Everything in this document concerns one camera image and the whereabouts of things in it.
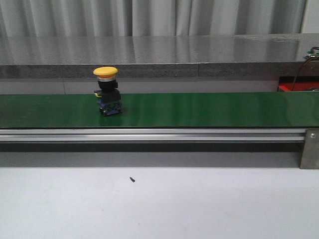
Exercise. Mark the red bin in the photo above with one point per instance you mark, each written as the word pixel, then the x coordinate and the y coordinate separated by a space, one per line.
pixel 302 83

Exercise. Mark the green conveyor belt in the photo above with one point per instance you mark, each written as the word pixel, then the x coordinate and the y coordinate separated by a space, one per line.
pixel 258 109

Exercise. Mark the grey stone counter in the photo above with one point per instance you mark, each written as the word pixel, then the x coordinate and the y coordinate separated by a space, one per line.
pixel 157 56

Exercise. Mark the green circuit board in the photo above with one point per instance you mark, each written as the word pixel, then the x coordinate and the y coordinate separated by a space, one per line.
pixel 313 53

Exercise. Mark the grey curtain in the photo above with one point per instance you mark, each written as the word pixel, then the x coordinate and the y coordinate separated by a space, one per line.
pixel 149 17

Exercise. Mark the aluminium conveyor side rail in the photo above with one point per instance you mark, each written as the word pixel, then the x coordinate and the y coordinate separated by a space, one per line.
pixel 153 134

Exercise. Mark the metal conveyor support bracket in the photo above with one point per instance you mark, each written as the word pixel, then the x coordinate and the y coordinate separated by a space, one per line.
pixel 310 155

